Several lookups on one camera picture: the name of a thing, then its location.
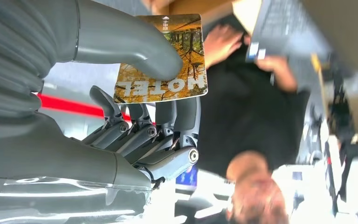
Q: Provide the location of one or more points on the black robot leg stand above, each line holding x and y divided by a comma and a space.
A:
349, 173
332, 182

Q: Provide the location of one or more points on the person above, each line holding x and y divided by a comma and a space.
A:
247, 117

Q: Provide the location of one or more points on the grey laptop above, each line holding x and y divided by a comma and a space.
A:
290, 28

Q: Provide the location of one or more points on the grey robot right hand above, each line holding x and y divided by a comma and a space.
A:
58, 160

